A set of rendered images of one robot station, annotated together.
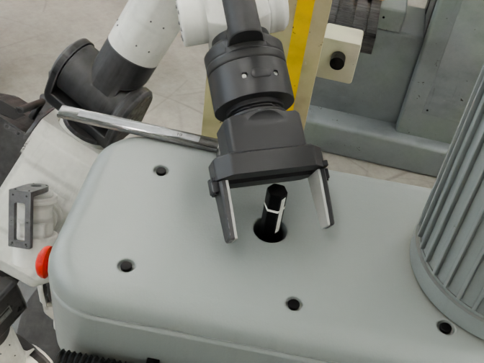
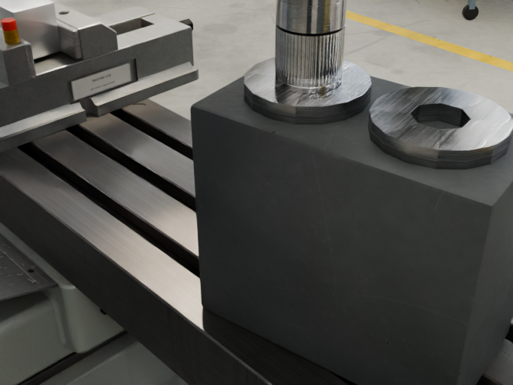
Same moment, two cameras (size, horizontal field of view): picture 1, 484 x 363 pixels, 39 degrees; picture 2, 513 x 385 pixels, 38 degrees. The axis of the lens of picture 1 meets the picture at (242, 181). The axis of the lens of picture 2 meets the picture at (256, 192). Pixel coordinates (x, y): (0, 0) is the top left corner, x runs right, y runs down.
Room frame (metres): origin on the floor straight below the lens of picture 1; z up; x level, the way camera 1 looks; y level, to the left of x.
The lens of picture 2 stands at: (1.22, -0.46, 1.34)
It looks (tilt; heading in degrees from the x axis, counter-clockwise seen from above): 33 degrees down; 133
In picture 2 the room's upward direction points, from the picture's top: straight up
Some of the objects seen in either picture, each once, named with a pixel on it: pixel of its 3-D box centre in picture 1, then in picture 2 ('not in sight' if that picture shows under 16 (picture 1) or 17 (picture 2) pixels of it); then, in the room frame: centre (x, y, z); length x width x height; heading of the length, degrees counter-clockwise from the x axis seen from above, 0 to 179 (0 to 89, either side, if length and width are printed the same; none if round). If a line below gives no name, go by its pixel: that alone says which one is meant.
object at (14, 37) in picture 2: not in sight; (10, 30); (0.48, -0.08, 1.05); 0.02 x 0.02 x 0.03
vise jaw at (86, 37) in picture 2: not in sight; (69, 27); (0.44, 0.02, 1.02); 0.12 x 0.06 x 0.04; 177
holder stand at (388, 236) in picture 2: not in sight; (359, 218); (0.96, -0.08, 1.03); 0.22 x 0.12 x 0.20; 8
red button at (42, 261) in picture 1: (51, 263); not in sight; (0.53, 0.22, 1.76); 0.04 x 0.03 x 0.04; 177
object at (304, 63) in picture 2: not in sight; (309, 37); (0.91, -0.09, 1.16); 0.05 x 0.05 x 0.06
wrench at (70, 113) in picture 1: (155, 131); not in sight; (0.64, 0.11, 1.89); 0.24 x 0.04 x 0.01; 84
